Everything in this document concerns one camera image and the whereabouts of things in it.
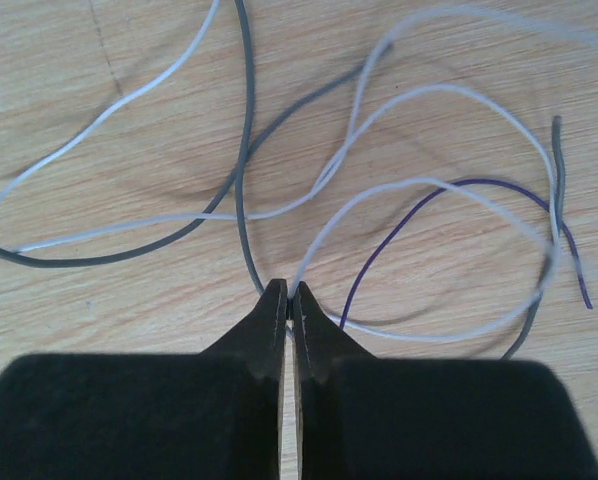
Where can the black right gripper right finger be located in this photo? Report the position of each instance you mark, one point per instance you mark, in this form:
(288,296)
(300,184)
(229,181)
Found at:
(365,417)

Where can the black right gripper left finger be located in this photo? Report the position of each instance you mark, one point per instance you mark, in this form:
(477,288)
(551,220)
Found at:
(214,414)

